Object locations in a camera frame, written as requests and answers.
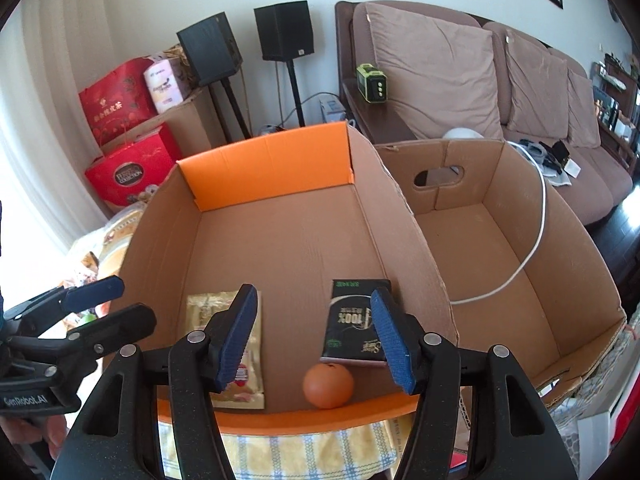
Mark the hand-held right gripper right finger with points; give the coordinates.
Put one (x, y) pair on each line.
(391, 340)

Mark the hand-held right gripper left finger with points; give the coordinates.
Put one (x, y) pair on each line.
(239, 340)

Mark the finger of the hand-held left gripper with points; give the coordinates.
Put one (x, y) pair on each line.
(100, 290)
(125, 321)

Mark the orange-lined cardboard box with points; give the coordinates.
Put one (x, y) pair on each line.
(280, 240)

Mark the black packet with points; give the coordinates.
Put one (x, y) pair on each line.
(350, 325)

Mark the plastic food bags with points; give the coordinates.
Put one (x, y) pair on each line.
(117, 245)

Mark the gold snack packet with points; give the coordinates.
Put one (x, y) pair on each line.
(200, 310)

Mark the orange fruit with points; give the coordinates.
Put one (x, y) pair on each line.
(327, 385)

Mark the plain brown cardboard box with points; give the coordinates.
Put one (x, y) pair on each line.
(500, 310)

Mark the red chocolate gift box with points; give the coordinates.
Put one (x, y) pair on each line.
(125, 170)

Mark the yellow checked blanket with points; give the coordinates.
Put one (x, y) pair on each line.
(300, 450)

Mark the red gift bag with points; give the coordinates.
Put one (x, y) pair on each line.
(117, 105)

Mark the white curtain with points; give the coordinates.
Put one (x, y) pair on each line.
(50, 110)

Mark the brown storage carton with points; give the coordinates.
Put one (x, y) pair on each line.
(192, 125)

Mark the white Easy Health packet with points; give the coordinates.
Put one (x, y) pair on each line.
(165, 85)

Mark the white domed device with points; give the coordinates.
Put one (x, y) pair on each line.
(462, 134)

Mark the black speaker stand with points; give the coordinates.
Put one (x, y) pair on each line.
(234, 110)
(295, 90)

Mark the white and blue appliance box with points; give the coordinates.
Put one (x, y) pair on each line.
(334, 110)

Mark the grey gadget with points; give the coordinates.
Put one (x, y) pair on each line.
(534, 150)

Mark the gold wrapped package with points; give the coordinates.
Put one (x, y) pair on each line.
(182, 60)

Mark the black gadget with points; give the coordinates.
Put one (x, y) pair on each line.
(560, 155)

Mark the brown sofa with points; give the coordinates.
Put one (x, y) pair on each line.
(590, 185)

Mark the green portable power station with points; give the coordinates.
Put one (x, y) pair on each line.
(372, 85)

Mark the black speaker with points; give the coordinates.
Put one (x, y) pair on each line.
(282, 30)
(207, 50)

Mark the large brown sofa cushion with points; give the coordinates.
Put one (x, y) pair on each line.
(430, 70)

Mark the medium brown sofa cushion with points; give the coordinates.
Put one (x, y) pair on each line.
(535, 90)

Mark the small brown sofa cushion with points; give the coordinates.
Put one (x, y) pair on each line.
(582, 110)

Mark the cluttered wooden shelf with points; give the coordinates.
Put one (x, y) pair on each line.
(620, 125)

